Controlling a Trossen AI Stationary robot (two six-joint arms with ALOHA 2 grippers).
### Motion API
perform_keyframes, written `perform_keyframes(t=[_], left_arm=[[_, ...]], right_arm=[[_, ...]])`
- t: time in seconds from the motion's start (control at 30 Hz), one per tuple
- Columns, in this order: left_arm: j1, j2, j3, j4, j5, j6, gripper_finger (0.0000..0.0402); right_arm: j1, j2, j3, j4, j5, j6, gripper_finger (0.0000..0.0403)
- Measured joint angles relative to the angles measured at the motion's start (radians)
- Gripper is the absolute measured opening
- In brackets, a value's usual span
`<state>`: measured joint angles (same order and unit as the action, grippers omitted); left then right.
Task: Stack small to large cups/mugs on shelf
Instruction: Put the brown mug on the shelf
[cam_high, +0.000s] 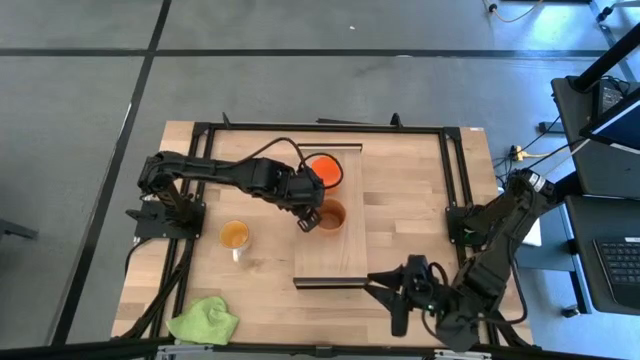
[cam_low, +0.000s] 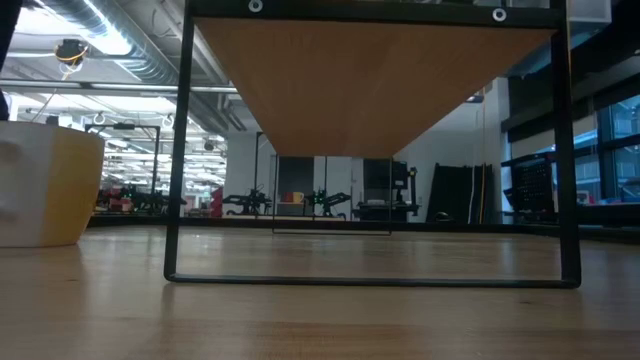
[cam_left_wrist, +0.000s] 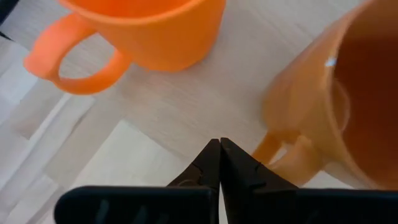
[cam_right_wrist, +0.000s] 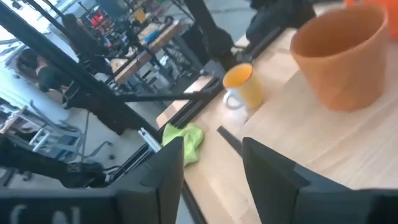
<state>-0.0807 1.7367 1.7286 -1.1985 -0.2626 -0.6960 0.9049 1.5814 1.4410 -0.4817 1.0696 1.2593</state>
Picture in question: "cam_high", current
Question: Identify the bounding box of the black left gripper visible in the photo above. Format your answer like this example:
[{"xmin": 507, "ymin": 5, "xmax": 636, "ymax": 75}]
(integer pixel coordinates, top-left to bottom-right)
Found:
[{"xmin": 274, "ymin": 169, "xmax": 326, "ymax": 234}]

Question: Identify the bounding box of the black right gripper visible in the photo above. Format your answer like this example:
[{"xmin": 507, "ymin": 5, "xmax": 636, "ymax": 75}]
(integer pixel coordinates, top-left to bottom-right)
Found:
[{"xmin": 367, "ymin": 254, "xmax": 451, "ymax": 337}]

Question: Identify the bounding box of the brown-orange cup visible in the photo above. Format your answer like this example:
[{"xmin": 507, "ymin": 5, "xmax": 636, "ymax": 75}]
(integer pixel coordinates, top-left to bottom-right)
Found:
[{"xmin": 318, "ymin": 198, "xmax": 348, "ymax": 234}]

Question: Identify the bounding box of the bright orange cup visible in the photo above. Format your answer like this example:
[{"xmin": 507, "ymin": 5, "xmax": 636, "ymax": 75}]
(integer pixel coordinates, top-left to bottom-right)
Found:
[{"xmin": 309, "ymin": 154, "xmax": 344, "ymax": 194}]

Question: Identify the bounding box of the yellow mug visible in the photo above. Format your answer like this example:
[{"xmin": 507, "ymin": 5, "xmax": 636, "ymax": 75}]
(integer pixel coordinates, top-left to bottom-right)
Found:
[{"xmin": 218, "ymin": 219, "xmax": 252, "ymax": 264}]

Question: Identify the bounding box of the green cloth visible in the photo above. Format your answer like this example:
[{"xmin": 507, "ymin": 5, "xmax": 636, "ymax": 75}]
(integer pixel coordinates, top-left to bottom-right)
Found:
[{"xmin": 165, "ymin": 296, "xmax": 240, "ymax": 346}]

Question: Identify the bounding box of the black laptop keyboard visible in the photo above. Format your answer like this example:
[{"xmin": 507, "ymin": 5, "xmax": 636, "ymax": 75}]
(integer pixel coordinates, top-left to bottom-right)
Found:
[{"xmin": 592, "ymin": 237, "xmax": 640, "ymax": 311}]

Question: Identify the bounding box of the black side desk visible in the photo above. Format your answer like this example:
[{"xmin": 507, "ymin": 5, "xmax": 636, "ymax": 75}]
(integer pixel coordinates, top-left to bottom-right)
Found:
[{"xmin": 549, "ymin": 74, "xmax": 640, "ymax": 316}]

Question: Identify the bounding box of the computer monitor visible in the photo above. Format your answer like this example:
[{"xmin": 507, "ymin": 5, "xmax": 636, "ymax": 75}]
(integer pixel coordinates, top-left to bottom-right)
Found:
[{"xmin": 578, "ymin": 97, "xmax": 640, "ymax": 151}]

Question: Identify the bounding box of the wooden shelf with black frame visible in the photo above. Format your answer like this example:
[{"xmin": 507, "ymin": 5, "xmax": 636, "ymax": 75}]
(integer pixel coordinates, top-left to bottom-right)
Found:
[{"xmin": 292, "ymin": 142, "xmax": 370, "ymax": 290}]

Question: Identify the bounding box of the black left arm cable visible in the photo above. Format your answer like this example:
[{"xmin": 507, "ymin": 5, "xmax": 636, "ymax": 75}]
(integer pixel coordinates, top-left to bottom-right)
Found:
[{"xmin": 238, "ymin": 137, "xmax": 346, "ymax": 192}]

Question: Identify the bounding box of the black metal table frame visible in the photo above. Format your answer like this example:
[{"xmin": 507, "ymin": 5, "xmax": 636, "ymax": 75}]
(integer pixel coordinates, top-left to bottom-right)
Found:
[{"xmin": 113, "ymin": 112, "xmax": 532, "ymax": 360}]

